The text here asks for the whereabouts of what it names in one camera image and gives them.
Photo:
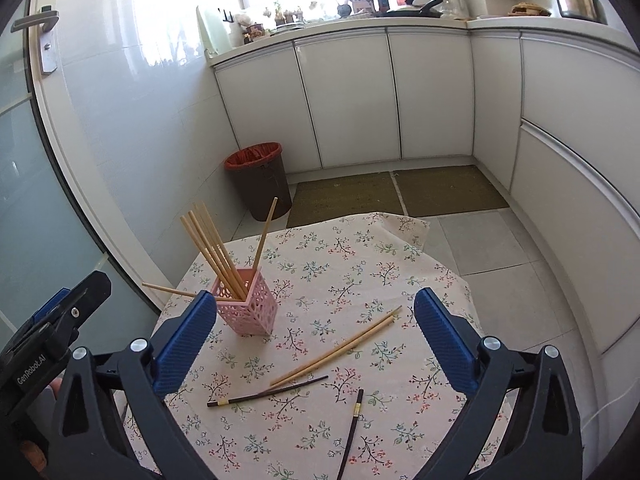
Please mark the floral tablecloth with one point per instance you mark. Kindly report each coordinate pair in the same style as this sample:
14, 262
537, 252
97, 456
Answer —
325, 280

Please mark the woven tray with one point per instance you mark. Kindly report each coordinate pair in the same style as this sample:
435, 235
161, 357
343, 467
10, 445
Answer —
529, 10

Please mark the brown trash bin red liner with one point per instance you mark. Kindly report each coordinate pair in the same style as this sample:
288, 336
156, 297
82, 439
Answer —
260, 185

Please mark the stack of dishes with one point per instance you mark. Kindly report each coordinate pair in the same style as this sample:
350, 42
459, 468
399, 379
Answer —
289, 27

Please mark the glass kettle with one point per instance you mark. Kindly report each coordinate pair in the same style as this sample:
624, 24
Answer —
455, 5

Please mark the white door cabinet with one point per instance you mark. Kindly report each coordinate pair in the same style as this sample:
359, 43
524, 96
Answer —
350, 100

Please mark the pale green cutting board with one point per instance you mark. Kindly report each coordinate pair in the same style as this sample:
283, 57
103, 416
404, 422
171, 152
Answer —
207, 30

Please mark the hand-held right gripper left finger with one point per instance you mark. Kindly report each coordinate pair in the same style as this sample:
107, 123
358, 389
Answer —
182, 345

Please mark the frosted glass door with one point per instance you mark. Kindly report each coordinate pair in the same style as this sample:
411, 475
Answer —
35, 200

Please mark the dark brown chopstick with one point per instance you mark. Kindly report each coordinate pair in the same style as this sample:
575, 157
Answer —
280, 390
352, 425

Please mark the pink perforated chopstick holder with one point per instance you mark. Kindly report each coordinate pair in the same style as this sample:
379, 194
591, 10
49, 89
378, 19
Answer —
250, 315

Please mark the brown floor mat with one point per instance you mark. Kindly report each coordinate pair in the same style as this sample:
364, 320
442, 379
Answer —
450, 190
345, 200

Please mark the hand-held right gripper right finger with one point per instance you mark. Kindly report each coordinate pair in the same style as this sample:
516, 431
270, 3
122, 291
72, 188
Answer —
445, 345

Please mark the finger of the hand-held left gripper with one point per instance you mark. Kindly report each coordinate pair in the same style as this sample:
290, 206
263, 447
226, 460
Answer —
75, 310
50, 305

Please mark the white drawer cabinet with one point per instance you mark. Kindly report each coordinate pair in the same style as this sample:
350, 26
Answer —
565, 160

